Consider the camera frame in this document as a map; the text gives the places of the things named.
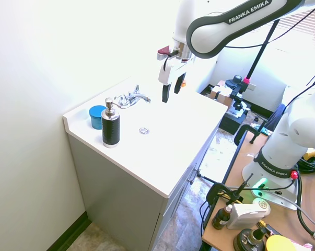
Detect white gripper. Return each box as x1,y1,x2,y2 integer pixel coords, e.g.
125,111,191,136
158,55,194,104

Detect chrome sink faucet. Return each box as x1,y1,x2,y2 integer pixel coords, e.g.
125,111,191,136
113,84,152,109

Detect cardboard box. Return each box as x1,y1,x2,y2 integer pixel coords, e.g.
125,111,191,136
209,80,239,107

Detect white sink countertop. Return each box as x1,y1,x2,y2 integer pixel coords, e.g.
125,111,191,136
63,75,229,199

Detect black equipment case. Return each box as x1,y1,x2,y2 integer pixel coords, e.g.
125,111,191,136
218,103,252,135

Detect black chrome soap dispenser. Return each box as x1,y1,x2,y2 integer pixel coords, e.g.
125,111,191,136
101,97,125,149

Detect blue round tin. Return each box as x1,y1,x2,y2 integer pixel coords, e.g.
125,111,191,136
89,105,108,130

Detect black C clamp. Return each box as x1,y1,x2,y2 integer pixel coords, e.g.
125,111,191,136
206,173,254,231
234,124,262,146

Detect grey vanity cabinet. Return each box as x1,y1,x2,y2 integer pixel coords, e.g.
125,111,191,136
67,115,226,251

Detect dark glass dropper bottle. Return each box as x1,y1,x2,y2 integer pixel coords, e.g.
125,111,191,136
212,204,234,231

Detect white window blinds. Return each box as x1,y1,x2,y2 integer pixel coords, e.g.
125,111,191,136
272,6,315,57

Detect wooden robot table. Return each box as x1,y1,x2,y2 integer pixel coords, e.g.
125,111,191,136
201,129,315,251

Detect black round weight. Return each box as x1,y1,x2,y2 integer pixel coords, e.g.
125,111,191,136
234,226,268,251

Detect yellow round lid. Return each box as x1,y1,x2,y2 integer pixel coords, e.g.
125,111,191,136
265,234,299,251

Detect red wrist camera mount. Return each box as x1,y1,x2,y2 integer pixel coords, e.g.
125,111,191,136
157,45,172,61

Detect black exterior camera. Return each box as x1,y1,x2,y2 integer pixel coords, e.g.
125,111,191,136
226,75,249,110

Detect silver cabinet handle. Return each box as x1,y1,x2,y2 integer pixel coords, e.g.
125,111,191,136
188,162,199,185

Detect black camera stand pole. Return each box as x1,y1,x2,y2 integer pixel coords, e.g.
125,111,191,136
242,19,281,87

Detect coiled black cable bundle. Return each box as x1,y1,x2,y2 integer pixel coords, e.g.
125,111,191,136
296,147,315,175

